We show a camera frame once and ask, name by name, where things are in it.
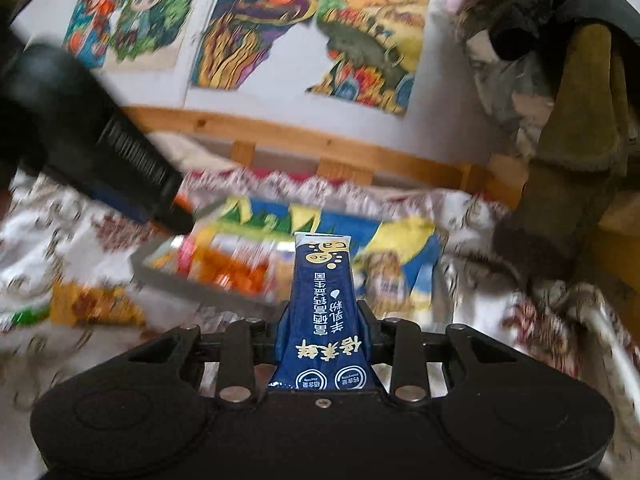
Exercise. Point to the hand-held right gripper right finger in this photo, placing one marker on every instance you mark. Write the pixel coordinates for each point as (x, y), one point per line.
(369, 330)

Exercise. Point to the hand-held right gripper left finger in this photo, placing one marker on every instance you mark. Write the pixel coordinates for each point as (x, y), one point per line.
(284, 327)

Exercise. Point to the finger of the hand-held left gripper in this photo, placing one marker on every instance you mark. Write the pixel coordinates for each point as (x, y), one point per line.
(170, 217)

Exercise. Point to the blue stick packet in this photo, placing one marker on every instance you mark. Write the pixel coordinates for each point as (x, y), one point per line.
(320, 310)

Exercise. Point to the pink snack packet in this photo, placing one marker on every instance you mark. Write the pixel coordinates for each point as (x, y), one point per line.
(189, 257)

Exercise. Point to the orange snack packet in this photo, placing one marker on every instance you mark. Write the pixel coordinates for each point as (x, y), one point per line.
(240, 275)

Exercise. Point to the colourful tray liner drawing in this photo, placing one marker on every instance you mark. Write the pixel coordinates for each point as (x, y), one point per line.
(395, 240)

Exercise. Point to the red-haired figure drawing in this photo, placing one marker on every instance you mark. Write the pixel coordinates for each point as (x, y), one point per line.
(90, 15)

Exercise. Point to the yellow snack packet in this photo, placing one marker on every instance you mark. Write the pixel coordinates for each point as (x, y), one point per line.
(100, 305)

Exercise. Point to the floral blanket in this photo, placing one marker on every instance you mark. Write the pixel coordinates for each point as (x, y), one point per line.
(475, 280)

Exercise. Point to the blonde figure drawing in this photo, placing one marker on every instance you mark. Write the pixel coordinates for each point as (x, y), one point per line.
(150, 15)

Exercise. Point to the green snack packet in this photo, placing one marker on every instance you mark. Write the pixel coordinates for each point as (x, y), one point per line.
(22, 317)

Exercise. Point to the swirling night sky drawing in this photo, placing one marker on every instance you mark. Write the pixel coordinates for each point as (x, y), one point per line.
(250, 30)

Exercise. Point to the yellow wooden furniture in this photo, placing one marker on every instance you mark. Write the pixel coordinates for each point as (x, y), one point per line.
(620, 212)

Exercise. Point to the grey patterned cloth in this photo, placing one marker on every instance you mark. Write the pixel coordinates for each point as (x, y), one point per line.
(510, 85)

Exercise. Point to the olive brown trousers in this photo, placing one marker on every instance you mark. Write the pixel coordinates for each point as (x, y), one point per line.
(580, 125)

